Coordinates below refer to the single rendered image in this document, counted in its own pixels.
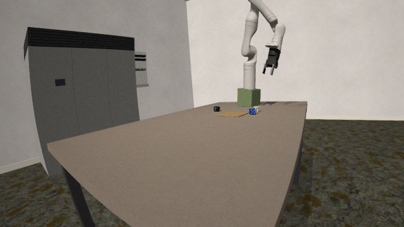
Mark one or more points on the blue die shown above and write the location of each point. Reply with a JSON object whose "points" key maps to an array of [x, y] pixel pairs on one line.
{"points": [[252, 111]]}

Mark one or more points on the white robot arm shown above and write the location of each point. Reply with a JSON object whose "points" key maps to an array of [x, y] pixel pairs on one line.
{"points": [[250, 29]]}

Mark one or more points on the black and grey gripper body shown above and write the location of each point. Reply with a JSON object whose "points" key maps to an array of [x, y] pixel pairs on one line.
{"points": [[274, 53]]}

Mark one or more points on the tan square mat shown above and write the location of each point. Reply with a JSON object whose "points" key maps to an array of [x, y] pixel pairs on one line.
{"points": [[233, 114]]}

